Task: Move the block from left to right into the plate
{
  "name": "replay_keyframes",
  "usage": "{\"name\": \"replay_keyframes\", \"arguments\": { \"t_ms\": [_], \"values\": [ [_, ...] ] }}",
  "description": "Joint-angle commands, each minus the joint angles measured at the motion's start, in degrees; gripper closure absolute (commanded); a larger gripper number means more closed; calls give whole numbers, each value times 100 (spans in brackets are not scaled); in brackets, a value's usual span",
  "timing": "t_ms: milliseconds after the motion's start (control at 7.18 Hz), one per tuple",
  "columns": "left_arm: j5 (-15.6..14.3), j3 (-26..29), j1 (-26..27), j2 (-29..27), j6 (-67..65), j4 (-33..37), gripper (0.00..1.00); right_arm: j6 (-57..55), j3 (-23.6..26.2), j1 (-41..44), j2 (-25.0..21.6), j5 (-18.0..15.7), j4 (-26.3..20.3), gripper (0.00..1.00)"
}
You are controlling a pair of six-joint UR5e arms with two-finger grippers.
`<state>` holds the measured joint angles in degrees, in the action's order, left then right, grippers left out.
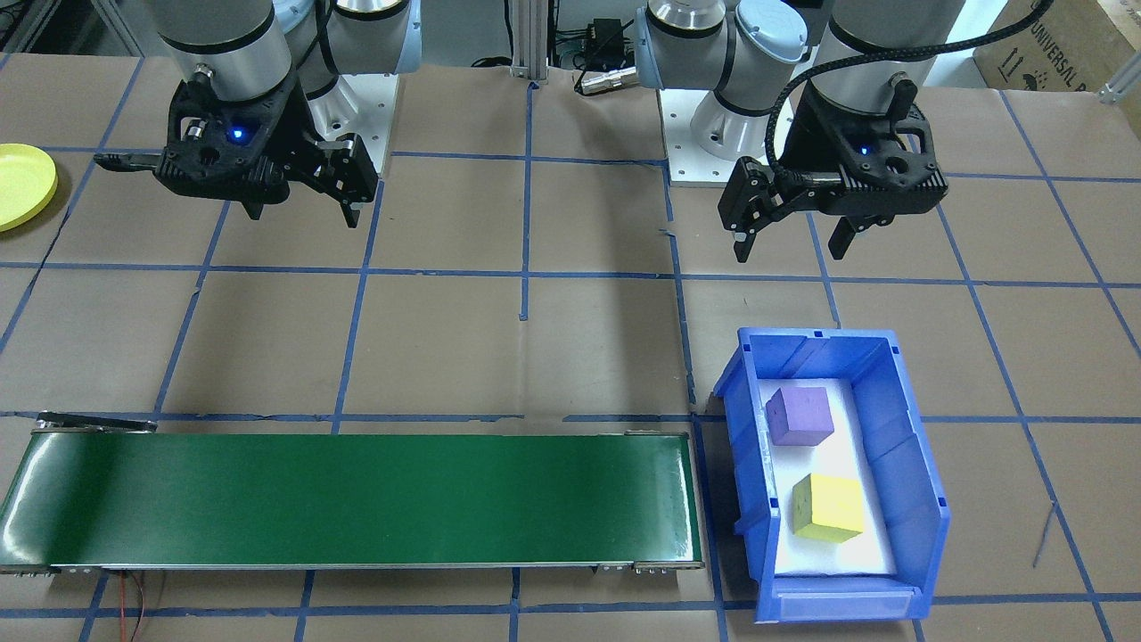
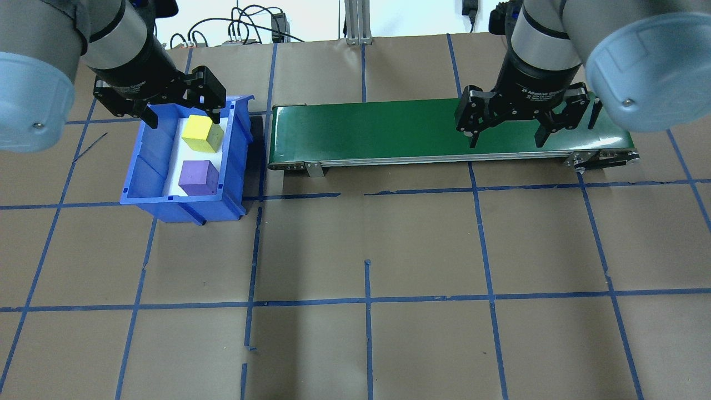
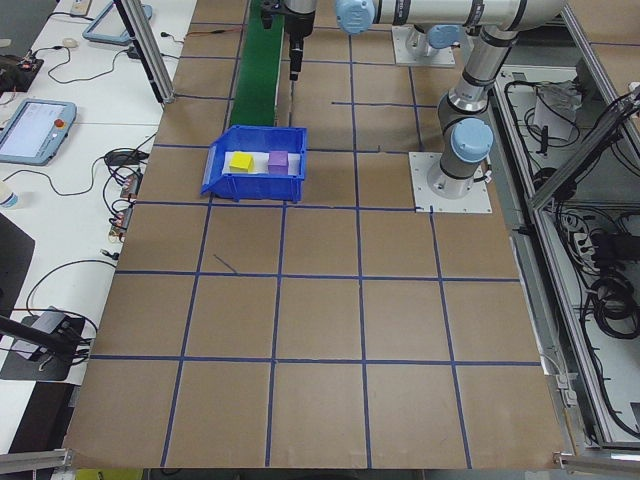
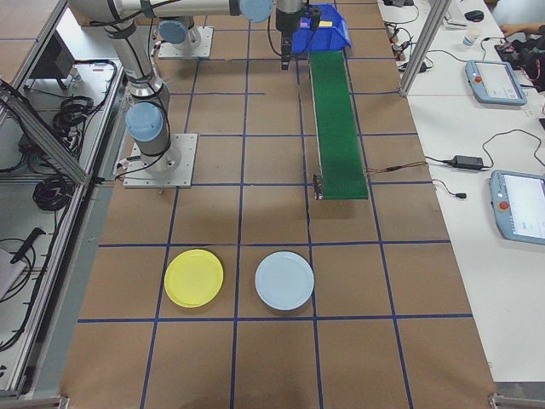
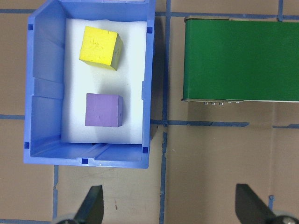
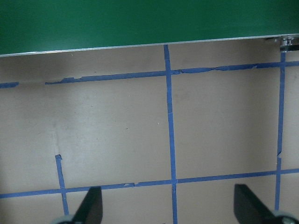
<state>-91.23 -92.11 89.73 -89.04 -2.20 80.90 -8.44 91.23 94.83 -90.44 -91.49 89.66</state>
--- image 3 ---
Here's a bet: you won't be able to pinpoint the aluminium profile post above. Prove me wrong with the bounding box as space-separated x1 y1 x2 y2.
113 0 177 105

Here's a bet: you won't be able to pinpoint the aluminium profile bar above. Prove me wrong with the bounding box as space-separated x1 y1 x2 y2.
0 448 75 471
552 449 640 475

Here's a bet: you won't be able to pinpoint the white paper cup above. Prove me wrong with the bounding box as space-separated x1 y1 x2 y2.
0 180 24 210

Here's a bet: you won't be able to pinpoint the black box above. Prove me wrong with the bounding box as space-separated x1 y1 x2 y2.
592 232 634 264

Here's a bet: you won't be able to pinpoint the black cable bundle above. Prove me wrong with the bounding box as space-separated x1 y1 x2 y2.
530 167 559 194

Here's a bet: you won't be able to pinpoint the grey equipment box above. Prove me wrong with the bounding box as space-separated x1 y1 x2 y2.
533 82 581 141

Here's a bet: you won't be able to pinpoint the white foam pad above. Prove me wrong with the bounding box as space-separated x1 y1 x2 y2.
222 149 303 177

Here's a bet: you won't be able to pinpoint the red orange wire pair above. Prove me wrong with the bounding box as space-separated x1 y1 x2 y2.
187 27 245 39

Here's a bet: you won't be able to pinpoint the black cable coil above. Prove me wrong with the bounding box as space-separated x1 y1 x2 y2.
582 272 640 341

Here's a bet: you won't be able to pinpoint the small circuit board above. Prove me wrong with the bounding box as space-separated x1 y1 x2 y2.
108 204 135 239
122 172 144 201

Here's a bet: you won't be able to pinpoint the black circuit board red parts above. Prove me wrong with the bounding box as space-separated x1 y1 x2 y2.
13 54 46 84

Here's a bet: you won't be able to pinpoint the yellow foam block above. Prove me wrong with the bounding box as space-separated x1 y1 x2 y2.
228 152 256 175

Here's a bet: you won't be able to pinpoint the black monitor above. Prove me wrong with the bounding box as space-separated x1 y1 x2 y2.
0 212 37 319

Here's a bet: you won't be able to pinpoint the grey metal bracket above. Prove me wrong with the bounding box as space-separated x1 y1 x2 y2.
549 372 579 409

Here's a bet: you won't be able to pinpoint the small grey box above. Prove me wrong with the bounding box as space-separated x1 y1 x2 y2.
29 307 71 336

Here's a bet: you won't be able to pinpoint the green conveyor belt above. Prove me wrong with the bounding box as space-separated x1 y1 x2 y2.
228 0 290 128

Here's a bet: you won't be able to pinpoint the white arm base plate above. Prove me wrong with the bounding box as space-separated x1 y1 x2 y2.
392 24 457 67
408 151 494 215

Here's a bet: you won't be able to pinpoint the V-shaped metal bar frame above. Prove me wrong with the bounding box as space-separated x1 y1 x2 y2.
492 0 640 451

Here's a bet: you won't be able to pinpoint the blue plastic bin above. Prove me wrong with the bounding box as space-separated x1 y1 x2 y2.
199 124 309 204

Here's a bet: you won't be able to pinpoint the blue grey teach pendant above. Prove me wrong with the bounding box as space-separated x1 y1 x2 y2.
81 0 154 47
0 98 78 167

